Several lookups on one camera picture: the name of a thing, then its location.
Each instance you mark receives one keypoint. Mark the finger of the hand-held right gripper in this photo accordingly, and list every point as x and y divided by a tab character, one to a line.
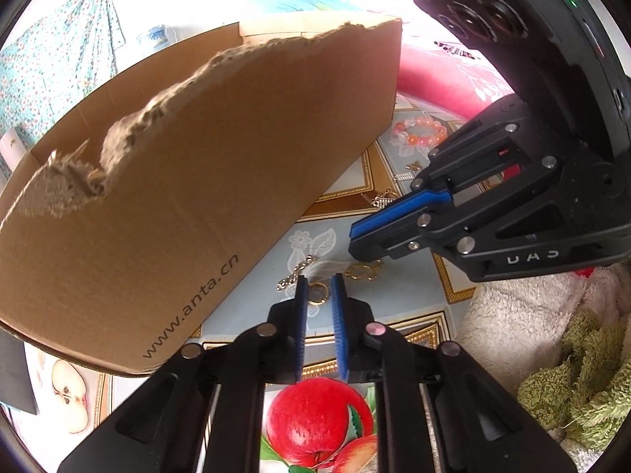
409	207
384	246

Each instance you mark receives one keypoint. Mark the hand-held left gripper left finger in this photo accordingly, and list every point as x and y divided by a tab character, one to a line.
300	325

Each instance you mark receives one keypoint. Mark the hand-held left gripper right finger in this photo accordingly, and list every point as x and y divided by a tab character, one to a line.
340	325

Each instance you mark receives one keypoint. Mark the small silver charm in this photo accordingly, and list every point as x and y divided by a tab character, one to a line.
383	202

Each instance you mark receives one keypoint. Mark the brown cardboard box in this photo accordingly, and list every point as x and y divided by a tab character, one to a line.
197	207

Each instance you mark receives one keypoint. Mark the small gold charm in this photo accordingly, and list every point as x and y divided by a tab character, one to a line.
410	168

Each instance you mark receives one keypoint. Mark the pink floral blanket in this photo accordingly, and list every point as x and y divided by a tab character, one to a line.
443	83

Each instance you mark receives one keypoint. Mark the white fleece garment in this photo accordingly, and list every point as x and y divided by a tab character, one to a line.
503	315

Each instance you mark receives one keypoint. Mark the green fuzzy garment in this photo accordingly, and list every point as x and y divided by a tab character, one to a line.
581	379

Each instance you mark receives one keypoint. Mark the dark cabinet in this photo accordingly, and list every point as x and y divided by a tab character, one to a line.
15	369

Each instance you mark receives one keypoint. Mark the blue water jug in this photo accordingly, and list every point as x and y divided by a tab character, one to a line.
155	37

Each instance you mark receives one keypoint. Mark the floral teal curtain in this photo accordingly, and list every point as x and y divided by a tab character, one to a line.
54	59

